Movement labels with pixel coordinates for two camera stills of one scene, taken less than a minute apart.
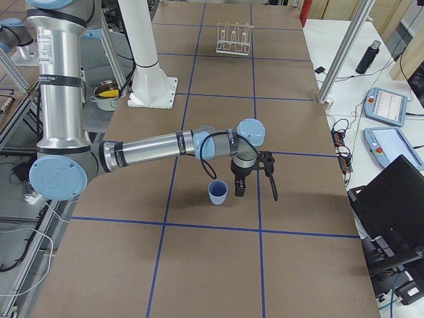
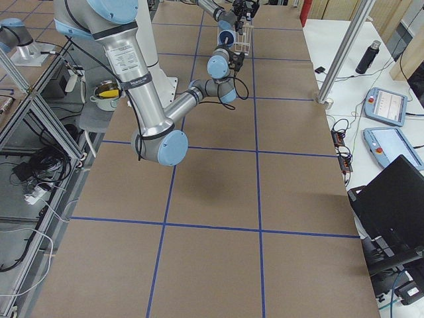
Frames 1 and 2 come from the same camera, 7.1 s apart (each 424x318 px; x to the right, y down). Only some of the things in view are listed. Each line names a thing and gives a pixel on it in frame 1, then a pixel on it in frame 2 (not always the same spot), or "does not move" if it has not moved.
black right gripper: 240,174 → 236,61
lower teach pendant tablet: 386,144 does not move
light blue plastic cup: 217,190 → 226,38
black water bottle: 366,61 does not move
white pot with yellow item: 106,95 does not move
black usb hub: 343,155 does not move
